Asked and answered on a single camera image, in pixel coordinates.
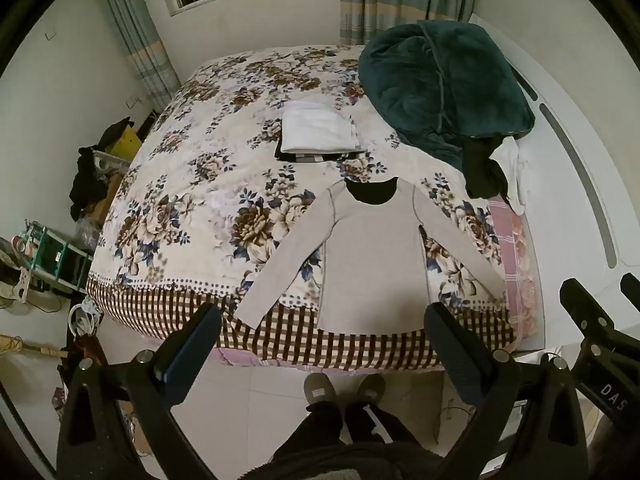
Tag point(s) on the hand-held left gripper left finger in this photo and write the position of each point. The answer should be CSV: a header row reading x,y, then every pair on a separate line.
x,y
192,347

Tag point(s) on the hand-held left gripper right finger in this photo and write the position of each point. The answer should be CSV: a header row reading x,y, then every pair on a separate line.
x,y
450,347

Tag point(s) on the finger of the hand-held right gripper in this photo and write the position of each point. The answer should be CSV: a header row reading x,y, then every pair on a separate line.
x,y
632,287
580,305

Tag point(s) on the beige long-sleeve shirt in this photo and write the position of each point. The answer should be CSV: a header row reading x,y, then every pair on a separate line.
x,y
372,260

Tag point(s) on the pink checked bed sheet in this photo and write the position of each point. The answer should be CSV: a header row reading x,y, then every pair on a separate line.
x,y
520,260

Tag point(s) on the person's right grey slipper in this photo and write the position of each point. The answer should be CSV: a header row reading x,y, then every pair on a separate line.
x,y
368,387

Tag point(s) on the person's grey slipper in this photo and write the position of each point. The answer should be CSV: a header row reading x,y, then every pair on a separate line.
x,y
368,387
321,389

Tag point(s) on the dark red bag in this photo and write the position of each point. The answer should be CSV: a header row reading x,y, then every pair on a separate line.
x,y
82,352

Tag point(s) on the white bed headboard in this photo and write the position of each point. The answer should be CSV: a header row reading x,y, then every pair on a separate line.
x,y
565,185

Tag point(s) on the person's left grey slipper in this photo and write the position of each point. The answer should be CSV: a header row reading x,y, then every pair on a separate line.
x,y
321,389

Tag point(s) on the person's dark trousers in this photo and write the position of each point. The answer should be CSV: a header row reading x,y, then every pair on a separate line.
x,y
350,440

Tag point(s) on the white crumpled garment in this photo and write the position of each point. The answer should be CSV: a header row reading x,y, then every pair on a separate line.
x,y
517,180

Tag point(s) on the clear plastic bag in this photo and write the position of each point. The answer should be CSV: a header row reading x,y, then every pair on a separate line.
x,y
89,235

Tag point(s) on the wooden broom stick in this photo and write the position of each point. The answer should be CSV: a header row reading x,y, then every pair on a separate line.
x,y
35,346

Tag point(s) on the dark crumpled garment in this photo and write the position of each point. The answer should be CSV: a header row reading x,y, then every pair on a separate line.
x,y
482,172

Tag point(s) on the brown cardboard box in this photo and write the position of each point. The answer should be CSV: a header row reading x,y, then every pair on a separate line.
x,y
102,207

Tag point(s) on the green shelf rack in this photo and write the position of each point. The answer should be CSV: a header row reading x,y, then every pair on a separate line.
x,y
50,252

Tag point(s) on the floral bed blanket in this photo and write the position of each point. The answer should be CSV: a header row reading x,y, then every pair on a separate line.
x,y
210,175

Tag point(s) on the black hanging clothing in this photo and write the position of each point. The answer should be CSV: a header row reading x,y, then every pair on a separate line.
x,y
87,182

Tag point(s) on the clear plastic storage box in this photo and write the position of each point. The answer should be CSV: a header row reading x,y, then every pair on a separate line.
x,y
107,163

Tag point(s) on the yellow box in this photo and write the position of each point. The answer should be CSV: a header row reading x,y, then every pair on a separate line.
x,y
125,149

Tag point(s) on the black striped folded cloth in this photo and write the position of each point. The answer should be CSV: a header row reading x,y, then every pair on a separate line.
x,y
310,158

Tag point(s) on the black cloth on yellow box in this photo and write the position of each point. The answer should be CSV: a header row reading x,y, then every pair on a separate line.
x,y
114,132

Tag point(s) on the white folded cloth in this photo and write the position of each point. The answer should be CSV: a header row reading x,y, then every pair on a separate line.
x,y
316,127

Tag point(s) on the dark green plush blanket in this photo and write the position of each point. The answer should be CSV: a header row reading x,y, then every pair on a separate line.
x,y
425,85

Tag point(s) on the narrow teal striped curtain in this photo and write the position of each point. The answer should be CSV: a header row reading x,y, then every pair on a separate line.
x,y
142,50

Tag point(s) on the white wall socket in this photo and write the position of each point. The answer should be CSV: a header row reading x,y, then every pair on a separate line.
x,y
131,102

